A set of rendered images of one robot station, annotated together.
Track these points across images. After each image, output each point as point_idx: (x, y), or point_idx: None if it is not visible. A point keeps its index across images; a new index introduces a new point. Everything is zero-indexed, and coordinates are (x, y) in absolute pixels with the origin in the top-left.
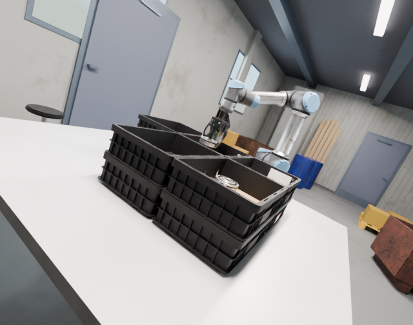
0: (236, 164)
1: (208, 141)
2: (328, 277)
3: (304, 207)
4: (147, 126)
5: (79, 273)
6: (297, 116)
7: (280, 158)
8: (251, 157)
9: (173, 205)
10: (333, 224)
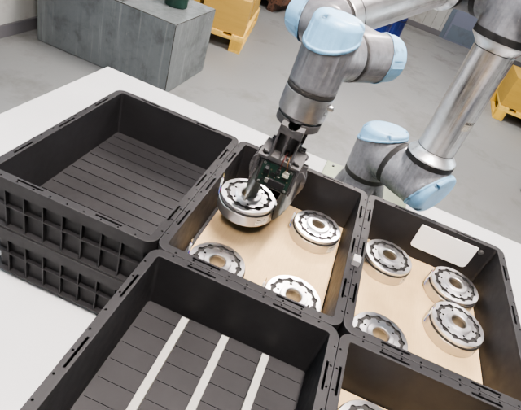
0: (381, 358)
1: (250, 216)
2: None
3: (461, 228)
4: (35, 207)
5: None
6: (497, 57)
7: (435, 174)
8: (369, 209)
9: None
10: None
